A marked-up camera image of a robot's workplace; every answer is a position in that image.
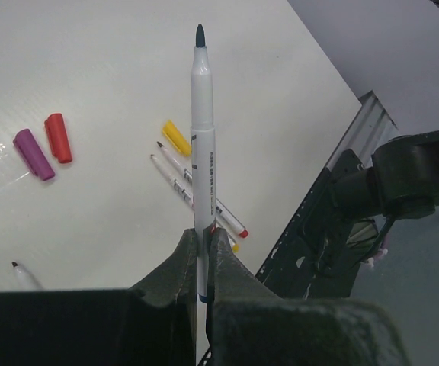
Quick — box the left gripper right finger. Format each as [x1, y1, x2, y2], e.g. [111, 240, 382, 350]
[208, 228, 279, 304]

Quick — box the purple pen cap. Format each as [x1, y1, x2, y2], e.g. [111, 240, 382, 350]
[13, 129, 55, 181]

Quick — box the purple marker pen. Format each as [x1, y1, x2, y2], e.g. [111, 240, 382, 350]
[11, 262, 43, 291]

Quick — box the yellow pen cap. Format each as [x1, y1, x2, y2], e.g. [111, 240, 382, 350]
[162, 120, 192, 157]

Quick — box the red marker pen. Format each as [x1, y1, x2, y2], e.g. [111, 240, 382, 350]
[156, 141, 249, 239]

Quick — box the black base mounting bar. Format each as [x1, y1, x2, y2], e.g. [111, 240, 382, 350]
[256, 149, 379, 298]

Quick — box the yellow marker pen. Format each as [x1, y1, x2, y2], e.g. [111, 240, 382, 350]
[149, 153, 240, 253]

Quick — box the right aluminium rail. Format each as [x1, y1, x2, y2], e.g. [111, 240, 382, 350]
[325, 91, 401, 169]

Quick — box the blue marker pen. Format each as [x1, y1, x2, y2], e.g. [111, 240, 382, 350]
[191, 24, 216, 303]

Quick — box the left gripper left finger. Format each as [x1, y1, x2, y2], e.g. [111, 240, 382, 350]
[130, 229, 197, 305]

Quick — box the red pen cap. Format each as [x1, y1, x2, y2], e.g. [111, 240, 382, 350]
[44, 113, 73, 164]

